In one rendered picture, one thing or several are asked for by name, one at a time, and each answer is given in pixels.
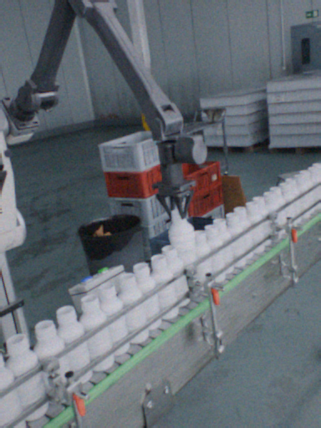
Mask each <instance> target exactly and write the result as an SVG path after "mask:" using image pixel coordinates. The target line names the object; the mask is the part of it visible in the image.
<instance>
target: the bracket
mask: <svg viewBox="0 0 321 428"><path fill-rule="evenodd" d="M267 216H268V221H272V223H271V224H270V229H272V230H273V231H272V232H270V233H269V234H268V235H270V239H269V240H271V241H277V240H278V239H279V232H276V230H277V229H279V228H282V229H285V233H287V234H288V259H289V261H290V264H284V263H283V253H281V254H279V258H280V263H281V264H282V266H281V267H280V271H281V275H283V276H284V277H285V278H290V279H289V283H290V284H291V287H292V288H296V284H297V283H298V277H297V270H298V266H297V265H296V264H295V261H294V246H293V243H294V242H295V243H297V241H298V238H297V232H298V231H303V227H296V226H295V223H294V222H292V218H291V217H287V218H286V219H287V224H285V225H279V223H278V222H274V221H276V220H277V219H278V214H277V213H269V214H268V215H267ZM145 263H147V264H148V268H149V271H150V273H151V271H152V270H153V269H152V266H151V260H146V261H145ZM283 266H287V267H288V270H289V272H290V273H291V276H286V275H285V274H284V273H283V269H284V267H283ZM184 269H185V271H186V274H185V275H186V276H187V277H191V278H190V279H188V286H189V287H191V289H190V290H189V291H187V293H188V297H189V299H192V301H196V299H198V298H199V297H200V296H201V292H200V289H195V287H197V286H201V287H204V293H208V301H209V309H210V315H211V329H210V328H208V327H207V321H206V314H204V315H203V316H202V317H201V319H202V327H205V328H206V330H204V331H203V333H204V341H205V342H207V343H208V344H209V345H211V346H215V348H214V349H213V352H214V355H215V356H216V359H217V360H220V359H222V354H223V353H224V352H225V347H224V346H223V345H222V337H223V332H222V331H221V330H220V329H219V328H218V322H217V314H216V306H215V305H218V304H219V296H218V291H222V292H226V290H227V289H226V287H221V286H217V285H216V280H215V279H212V274H211V273H206V281H205V282H204V283H203V282H199V278H194V277H193V275H194V274H196V273H197V270H196V266H193V265H188V266H186V267H184ZM208 330H209V331H212V333H211V339H212V340H213V342H214V344H213V343H210V341H209V335H208ZM3 346H4V348H5V351H3V350H1V349H0V354H1V356H2V358H3V362H5V361H7V360H8V358H9V353H8V348H7V342H5V343H4V344H3ZM40 364H41V365H42V366H43V372H45V374H47V375H50V376H49V377H48V384H49V385H50V386H51V387H53V390H51V391H49V392H48V395H49V398H50V403H52V404H53V405H56V406H57V405H59V404H60V402H62V401H63V400H67V401H68V402H71V406H72V411H73V414H74V422H73V423H72V424H71V428H84V421H83V416H82V415H84V413H86V409H85V403H84V401H85V400H86V401H89V400H90V395H89V393H87V392H85V391H84V390H83V386H82V382H81V380H80V379H79V378H78V379H77V377H74V372H73V371H72V370H70V371H67V372H65V374H64V377H65V379H66V382H65V381H63V378H62V375H61V374H58V373H56V372H54V371H55V370H57V369H60V368H61V367H60V363H59V359H58V358H56V357H53V356H52V355H50V356H49V357H48V358H47V359H46V360H44V361H42V362H41V363H40Z"/></svg>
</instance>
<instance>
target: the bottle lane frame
mask: <svg viewBox="0 0 321 428"><path fill-rule="evenodd" d="M301 227H303V231H298V232H297V238H298V241H297V243H295V242H294V243H293V246H294V261H295V264H296V265H297V266H298V270H297V277H298V279H300V278H301V277H302V276H303V275H304V274H305V273H306V272H307V271H308V270H309V269H310V268H312V267H313V266H314V265H315V264H316V263H317V262H318V261H319V260H320V259H321V212H320V213H319V214H318V215H317V216H315V218H313V219H311V221H309V222H306V223H305V224H304V225H303V226H301ZM281 253H283V263H284V264H290V261H289V259H288V238H286V239H285V240H283V241H282V242H281V243H279V244H278V245H277V246H276V247H275V248H272V249H271V250H270V251H269V252H266V254H264V255H263V256H260V258H259V259H258V260H257V261H255V262H254V263H253V264H251V265H248V267H246V269H245V270H244V271H242V272H241V273H240V274H238V275H235V276H236V277H235V278H234V279H232V280H231V281H230V280H228V281H229V283H227V284H226V285H223V286H221V287H226V289H227V290H226V292H222V291H218V296H219V304H218V305H215V306H216V314H217V322H218V328H219V329H220V330H221V331H222V332H223V337H222V345H223V346H224V347H225V348H226V347H227V346H228V345H229V344H230V343H231V342H232V341H233V340H234V339H235V338H237V337H238V336H239V335H240V334H241V333H243V332H244V330H245V329H246V328H247V327H248V326H249V325H250V324H251V323H252V322H253V321H254V320H255V319H257V318H258V317H259V316H260V315H261V314H263V313H264V312H265V311H266V310H267V309H268V307H269V306H271V305H272V304H273V303H274V302H275V301H276V300H277V299H278V298H279V297H280V296H281V295H282V294H283V293H286V292H287V291H288V290H289V289H290V288H291V284H290V283H289V279H290V278H285V277H284V276H283V275H281V271H280V267H281V266H282V264H281V263H280V258H279V254H281ZM189 310H190V309H189ZM204 314H206V321H207V327H208V328H210V329H211V315H210V309H209V301H208V297H206V300H205V301H204V302H202V303H199V304H198V306H197V307H196V308H194V309H192V310H190V312H189V313H187V314H186V315H185V316H181V318H180V319H179V320H178V321H176V323H175V324H172V326H171V327H170V328H168V329H167V330H166V331H163V330H161V331H162V333H161V334H160V335H159V336H157V337H156V338H152V342H150V343H149V344H147V345H146V346H145V347H143V346H141V347H142V350H140V351H138V352H137V353H135V354H130V359H128V360H127V361H126V362H124V363H123V364H118V363H116V364H118V365H119V367H118V368H116V370H115V371H113V372H112V373H111V374H106V373H105V374H106V377H105V378H104V379H103V380H101V382H100V383H98V384H97V385H96V384H92V383H91V384H92V385H93V388H91V389H90V390H89V391H87V393H89V395H90V400H89V401H86V400H85V401H84V403H85V409H86V413H84V415H82V416H83V421H84V428H142V427H144V426H145V416H144V410H142V408H143V402H144V399H145V395H146V394H147V393H148V392H149V391H151V390H152V389H153V388H154V387H155V385H156V384H158V383H159V382H160V381H161V380H162V379H164V378H165V379H167V380H169V381H170V382H171V391H172V397H173V399H174V397H175V396H176V395H177V394H178V393H179V392H180V391H181V390H182V389H183V388H184V387H186V386H188V385H189V383H190V382H191V381H192V380H193V379H194V378H195V377H196V376H197V375H198V374H199V373H201V372H202V371H203V370H204V368H205V367H206V366H207V365H208V364H209V363H211V362H212V361H213V360H214V359H215V358H216V356H215V355H214V352H213V349H214V348H215V346H211V345H209V344H208V343H207V342H205V341H204V333H203V331H204V330H206V328H205V327H202V319H201V317H202V316H203V315H204ZM62 406H63V407H64V410H63V411H61V412H60V413H59V414H58V415H56V417H55V418H51V417H47V418H48V423H46V424H45V425H44V426H42V427H41V428H71V424H72V423H73V422H74V414H73V411H72V406H66V405H62Z"/></svg>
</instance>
